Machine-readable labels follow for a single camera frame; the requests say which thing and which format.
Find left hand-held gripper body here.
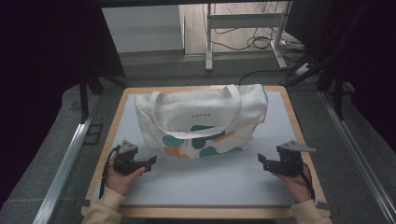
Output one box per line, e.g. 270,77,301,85
112,139,140,175

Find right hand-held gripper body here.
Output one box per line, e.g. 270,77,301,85
269,139,317,178

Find white patterned canvas tote bag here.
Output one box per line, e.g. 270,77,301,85
134,83,269,160

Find person's left hand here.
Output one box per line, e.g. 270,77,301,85
105,165,147,197

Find person's right hand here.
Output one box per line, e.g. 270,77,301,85
274,172,313,205

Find wooden-edged table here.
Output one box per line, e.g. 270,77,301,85
81,85,332,220

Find black metal stand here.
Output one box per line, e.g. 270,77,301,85
284,54,356,121
78,69,129,125

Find white power strip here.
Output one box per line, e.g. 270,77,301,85
293,62,313,77

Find dark curtain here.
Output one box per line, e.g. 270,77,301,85
0,0,126,209
284,0,396,145

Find white panel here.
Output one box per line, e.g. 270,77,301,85
102,5,185,54

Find white metal stand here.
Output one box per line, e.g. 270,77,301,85
205,1,293,72

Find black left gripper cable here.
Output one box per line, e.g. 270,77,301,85
98,145,121,201

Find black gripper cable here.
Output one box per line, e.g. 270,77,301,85
300,161,317,202
98,145,121,201

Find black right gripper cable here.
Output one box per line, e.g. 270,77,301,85
300,161,317,202

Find aluminium rail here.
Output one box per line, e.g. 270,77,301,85
32,92,102,224
318,90,396,224

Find black floor cables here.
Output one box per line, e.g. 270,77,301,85
202,1,312,87

